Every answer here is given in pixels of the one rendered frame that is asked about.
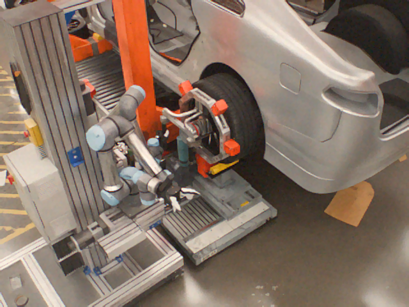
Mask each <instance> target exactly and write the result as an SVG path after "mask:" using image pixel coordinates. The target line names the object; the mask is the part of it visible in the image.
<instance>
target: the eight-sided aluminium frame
mask: <svg viewBox="0 0 409 307"><path fill-rule="evenodd" d="M192 98H195V99H196V100H197V101H200V102H201V103H202V104H203V105H204V106H205V107H207V109H208V110H209V112H210V113H211V116H212V118H213V120H214V122H215V124H216V127H217V129H218V131H219V139H220V154H218V155H214V154H212V153H211V152H209V151H208V150H207V149H206V148H205V147H204V146H203V145H202V144H201V143H199V144H197V145H195V146H193V150H194V151H195V152H197V153H198V154H199V155H200V156H201V157H203V158H204V160H205V161H207V162H208V163H209V164H213V163H215V162H217V161H221V160H223V159H224V158H226V157H228V156H229V154H227V153H226V152H225V151H224V143H225V142H226V141H229V140H230V130H229V127H228V125H227V123H226V121H225V119H224V117H223V115H222V114H220V115H219V116H216V117H215V115H214V113H213V111H212V110H211V107H212V106H213V105H214V103H215V102H216V101H215V100H214V99H212V98H211V97H209V96H208V95H206V94H205V93H203V92H202V91H200V89H197V88H194V89H193V90H191V91H189V92H188V93H187V94H185V95H184V96H183V97H182V98H181V99H180V100H179V101H180V103H179V105H180V113H184V112H187V111H189V101H190V100H191V99H192ZM187 118H190V115H188V116H184V117H182V118H181V122H182V123H184V121H185V120H186V119H187Z"/></svg>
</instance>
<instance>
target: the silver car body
mask: <svg viewBox="0 0 409 307"><path fill-rule="evenodd" d="M144 4H145V10H146V20H147V32H148V41H149V48H150V58H151V69H152V75H154V76H155V77H156V78H157V79H158V80H159V81H161V82H163V83H164V84H165V85H166V86H168V87H169V89H171V90H172V91H174V92H175V93H177V94H179V96H181V97H182V95H181V93H180V91H179V87H178V85H179V84H180V83H182V82H185V81H188V80H189V81H190V83H191V84H192V83H194V82H196V81H197V80H198V77H199V75H200V73H201V71H202V69H203V68H204V66H205V65H207V64H208V63H210V62H213V61H220V62H223V63H226V64H228V65H230V66H231V67H233V68H234V69H235V70H237V71H238V73H239V74H240V75H241V76H242V77H243V79H244V80H245V82H246V83H248V85H249V87H250V89H251V90H252V92H253V94H254V96H255V98H256V102H257V103H258V104H259V108H260V110H261V114H262V117H263V122H264V126H265V136H266V150H265V156H264V159H265V160H266V161H267V162H269V163H270V164H272V165H273V166H275V167H276V168H277V169H279V170H280V171H281V172H282V173H283V174H285V175H286V176H288V177H289V178H290V179H292V180H293V181H294V182H296V183H297V184H298V185H300V186H301V187H302V188H303V189H305V190H307V191H309V192H312V193H318V194H328V193H332V192H336V191H340V190H343V189H346V188H349V187H351V186H354V185H356V184H359V183H360V182H361V181H363V180H365V179H367V178H369V177H371V176H373V175H375V174H377V173H378V172H379V171H381V170H383V169H385V168H386V167H387V166H388V165H390V164H392V163H393V162H394V161H396V160H397V159H399V158H400V157H402V156H403V155H404V154H405V153H407V152H409V0H336V1H335V2H334V4H332V5H331V6H330V7H329V9H328V10H326V11H325V12H323V13H322V14H319V15H313V14H310V13H306V12H303V11H301V10H298V9H296V8H295V7H293V6H292V5H291V4H290V3H289V2H288V0H144ZM75 11H76V12H77V11H79V14H80V16H81V17H82V18H83V19H84V21H85V22H86V23H88V24H90V23H91V26H92V30H93V31H94V32H96V33H97V34H99V35H100V36H101V37H102V38H103V39H105V35H104V27H105V20H106V19H109V20H110V21H112V22H113V23H116V22H115V14H114V6H113V3H112V0H107V1H103V2H101V3H96V4H94V5H91V6H87V7H85V8H81V9H78V10H75Z"/></svg>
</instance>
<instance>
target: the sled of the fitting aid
mask: <svg viewBox="0 0 409 307"><path fill-rule="evenodd" d="M192 187H193V188H194V189H195V190H196V191H197V193H199V194H200V195H201V196H202V197H203V198H204V199H205V200H206V201H207V202H208V203H209V204H210V205H211V206H212V207H213V208H214V209H215V210H216V211H217V212H218V213H219V214H220V215H223V216H224V217H225V219H226V220H227V221H230V220H232V219H233V218H234V217H236V216H238V215H240V214H241V213H243V212H245V211H247V210H249V209H250V208H252V207H253V206H254V205H256V204H258V203H260V202H261V200H262V195H261V194H260V193H259V192H258V191H256V190H255V189H254V188H252V187H251V188H250V189H249V190H248V191H245V192H243V194H241V195H239V196H237V197H236V198H234V199H232V200H229V201H228V202H226V203H225V204H222V203H221V202H220V201H219V200H218V199H217V198H216V197H214V196H213V195H212V194H211V193H210V192H209V191H208V190H207V189H206V188H204V187H203V186H202V185H201V184H200V183H199V182H198V181H197V180H196V179H195V180H193V181H192Z"/></svg>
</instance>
